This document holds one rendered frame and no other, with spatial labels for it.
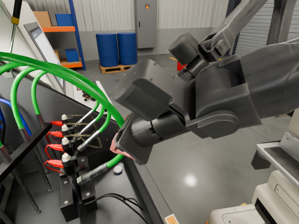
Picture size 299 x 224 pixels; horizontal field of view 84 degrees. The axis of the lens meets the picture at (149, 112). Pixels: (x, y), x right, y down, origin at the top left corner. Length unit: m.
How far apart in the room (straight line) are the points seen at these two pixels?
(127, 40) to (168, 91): 5.05
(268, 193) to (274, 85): 0.81
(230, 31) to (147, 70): 0.43
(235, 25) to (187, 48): 0.19
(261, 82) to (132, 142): 0.21
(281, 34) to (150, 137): 0.64
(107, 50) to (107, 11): 2.11
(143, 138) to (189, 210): 1.48
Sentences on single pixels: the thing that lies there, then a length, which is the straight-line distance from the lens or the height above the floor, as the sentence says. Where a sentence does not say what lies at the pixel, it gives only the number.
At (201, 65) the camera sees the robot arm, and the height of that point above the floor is 1.36.
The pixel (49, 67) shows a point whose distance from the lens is 0.32.
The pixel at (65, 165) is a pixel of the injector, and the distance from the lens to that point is 0.56.
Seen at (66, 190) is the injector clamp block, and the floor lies 0.98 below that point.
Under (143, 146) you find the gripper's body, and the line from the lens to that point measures 0.31.
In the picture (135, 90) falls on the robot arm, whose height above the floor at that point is 1.40.
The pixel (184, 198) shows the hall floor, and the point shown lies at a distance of 1.78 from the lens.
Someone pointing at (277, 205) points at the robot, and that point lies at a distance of 0.95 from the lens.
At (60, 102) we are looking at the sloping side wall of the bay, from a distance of 0.80.
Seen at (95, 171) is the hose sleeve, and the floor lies 1.16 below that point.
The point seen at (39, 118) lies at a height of 1.15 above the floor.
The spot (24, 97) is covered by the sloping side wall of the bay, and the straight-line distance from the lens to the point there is 0.80.
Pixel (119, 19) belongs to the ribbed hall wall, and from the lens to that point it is 7.10.
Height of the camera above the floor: 1.48
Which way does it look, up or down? 30 degrees down
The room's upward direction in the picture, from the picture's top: straight up
